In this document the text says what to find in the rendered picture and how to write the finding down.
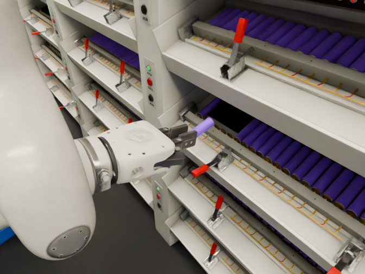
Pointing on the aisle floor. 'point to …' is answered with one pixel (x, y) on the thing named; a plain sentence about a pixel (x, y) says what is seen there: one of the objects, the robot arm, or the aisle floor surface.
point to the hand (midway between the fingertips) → (182, 137)
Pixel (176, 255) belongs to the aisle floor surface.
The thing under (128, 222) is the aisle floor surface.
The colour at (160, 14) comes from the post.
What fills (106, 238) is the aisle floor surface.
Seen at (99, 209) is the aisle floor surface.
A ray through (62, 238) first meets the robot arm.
